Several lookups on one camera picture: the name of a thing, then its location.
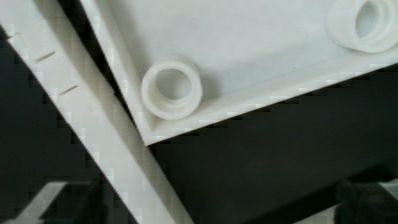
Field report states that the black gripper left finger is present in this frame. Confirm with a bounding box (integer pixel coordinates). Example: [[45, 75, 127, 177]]
[[0, 180, 111, 224]]

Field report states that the white U-shaped obstacle fence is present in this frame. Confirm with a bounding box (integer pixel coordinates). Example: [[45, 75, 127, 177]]
[[0, 0, 194, 224]]

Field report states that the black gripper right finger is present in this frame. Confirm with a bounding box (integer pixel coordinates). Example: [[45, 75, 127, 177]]
[[334, 176, 398, 224]]

